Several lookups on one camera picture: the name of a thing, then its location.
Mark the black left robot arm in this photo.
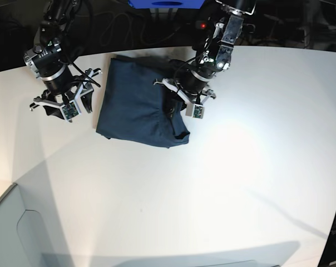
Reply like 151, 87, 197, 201
154, 1, 256, 119

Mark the white cable loop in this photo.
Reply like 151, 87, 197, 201
100, 11, 180, 47

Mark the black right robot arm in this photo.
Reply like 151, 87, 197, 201
23, 1, 102, 122

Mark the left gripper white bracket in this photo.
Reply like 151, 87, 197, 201
153, 78, 216, 125

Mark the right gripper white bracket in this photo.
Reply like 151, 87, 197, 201
29, 68, 102, 122

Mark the blue box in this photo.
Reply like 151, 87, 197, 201
128, 0, 205, 9

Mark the white power strip red switch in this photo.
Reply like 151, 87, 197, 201
195, 20, 211, 30

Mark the dark blue T-shirt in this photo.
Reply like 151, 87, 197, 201
96, 56, 190, 148

